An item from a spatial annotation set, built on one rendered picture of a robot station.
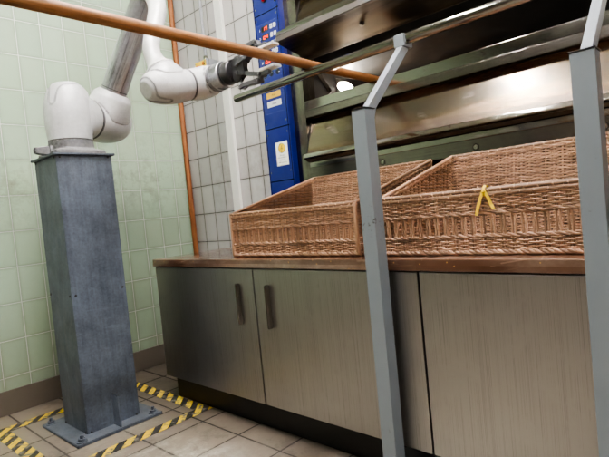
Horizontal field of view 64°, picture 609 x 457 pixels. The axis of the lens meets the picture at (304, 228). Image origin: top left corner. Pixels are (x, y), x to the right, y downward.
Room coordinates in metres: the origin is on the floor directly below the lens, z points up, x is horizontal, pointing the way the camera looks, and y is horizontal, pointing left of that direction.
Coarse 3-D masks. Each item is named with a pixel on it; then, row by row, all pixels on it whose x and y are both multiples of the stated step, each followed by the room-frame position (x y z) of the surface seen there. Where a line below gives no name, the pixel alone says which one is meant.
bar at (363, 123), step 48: (528, 0) 1.12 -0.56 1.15; (384, 48) 1.38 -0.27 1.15; (240, 96) 1.80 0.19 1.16; (576, 96) 0.86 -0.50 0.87; (576, 144) 0.86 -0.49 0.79; (384, 240) 1.19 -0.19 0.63; (384, 288) 1.17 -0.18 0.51; (384, 336) 1.16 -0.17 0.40; (384, 384) 1.17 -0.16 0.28; (384, 432) 1.18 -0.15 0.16
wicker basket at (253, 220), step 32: (288, 192) 1.92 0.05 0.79; (320, 192) 1.99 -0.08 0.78; (352, 192) 1.88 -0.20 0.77; (384, 192) 1.45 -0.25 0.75; (256, 224) 1.61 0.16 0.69; (288, 224) 1.51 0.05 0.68; (320, 224) 1.42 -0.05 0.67; (352, 224) 1.85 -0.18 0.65; (256, 256) 1.62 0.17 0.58; (288, 256) 1.52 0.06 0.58; (320, 256) 1.43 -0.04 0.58
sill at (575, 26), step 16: (608, 16) 1.33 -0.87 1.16; (544, 32) 1.44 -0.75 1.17; (560, 32) 1.41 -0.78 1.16; (576, 32) 1.38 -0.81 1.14; (480, 48) 1.57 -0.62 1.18; (496, 48) 1.53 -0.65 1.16; (512, 48) 1.50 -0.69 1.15; (432, 64) 1.68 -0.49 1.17; (448, 64) 1.64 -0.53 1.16; (464, 64) 1.61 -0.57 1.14; (400, 80) 1.77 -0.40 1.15; (336, 96) 1.97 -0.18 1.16; (352, 96) 1.92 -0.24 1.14
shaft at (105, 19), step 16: (0, 0) 0.94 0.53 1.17; (16, 0) 0.96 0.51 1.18; (32, 0) 0.98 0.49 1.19; (48, 0) 1.00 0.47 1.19; (64, 16) 1.04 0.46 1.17; (80, 16) 1.05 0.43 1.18; (96, 16) 1.08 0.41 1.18; (112, 16) 1.10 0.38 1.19; (144, 32) 1.17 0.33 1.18; (160, 32) 1.19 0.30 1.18; (176, 32) 1.22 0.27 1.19; (224, 48) 1.34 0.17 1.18; (240, 48) 1.38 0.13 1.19; (256, 48) 1.43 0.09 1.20; (288, 64) 1.54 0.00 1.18; (304, 64) 1.58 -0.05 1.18; (368, 80) 1.85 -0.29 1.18
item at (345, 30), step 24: (360, 0) 1.70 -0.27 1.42; (384, 0) 1.66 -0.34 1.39; (408, 0) 1.65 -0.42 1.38; (432, 0) 1.64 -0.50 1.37; (456, 0) 1.64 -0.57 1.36; (312, 24) 1.84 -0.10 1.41; (336, 24) 1.82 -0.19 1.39; (384, 24) 1.81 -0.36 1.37; (288, 48) 2.02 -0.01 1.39; (312, 48) 2.01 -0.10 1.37; (336, 48) 2.00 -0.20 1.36
